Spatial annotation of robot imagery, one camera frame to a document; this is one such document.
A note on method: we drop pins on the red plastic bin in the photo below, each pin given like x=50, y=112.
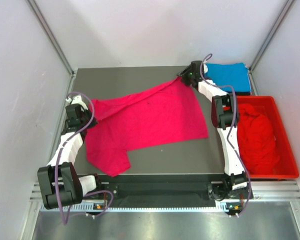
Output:
x=287, y=167

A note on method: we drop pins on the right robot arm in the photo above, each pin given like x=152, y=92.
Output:
x=225, y=118

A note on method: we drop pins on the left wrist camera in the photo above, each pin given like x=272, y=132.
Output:
x=77, y=99

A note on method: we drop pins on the aluminium front rail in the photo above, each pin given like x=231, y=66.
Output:
x=273, y=191

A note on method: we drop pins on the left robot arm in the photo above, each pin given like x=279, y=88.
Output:
x=58, y=181

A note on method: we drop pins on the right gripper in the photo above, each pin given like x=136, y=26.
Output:
x=183, y=75

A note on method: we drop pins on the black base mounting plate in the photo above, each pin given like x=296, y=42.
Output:
x=166, y=190

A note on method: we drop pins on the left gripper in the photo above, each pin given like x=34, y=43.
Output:
x=93, y=123

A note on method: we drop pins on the pink t shirt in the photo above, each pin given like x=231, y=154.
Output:
x=167, y=113

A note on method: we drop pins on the red t shirts pile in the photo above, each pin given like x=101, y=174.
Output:
x=256, y=141

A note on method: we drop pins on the left aluminium frame post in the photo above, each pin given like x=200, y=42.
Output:
x=49, y=34

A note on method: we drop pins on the folded blue t shirt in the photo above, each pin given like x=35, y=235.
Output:
x=235, y=75

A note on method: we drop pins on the aluminium frame post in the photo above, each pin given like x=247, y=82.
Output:
x=49, y=34
x=283, y=13

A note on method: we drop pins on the right aluminium frame post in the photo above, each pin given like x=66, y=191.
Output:
x=283, y=13

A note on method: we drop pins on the grey slotted cable duct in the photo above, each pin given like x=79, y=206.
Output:
x=97, y=207

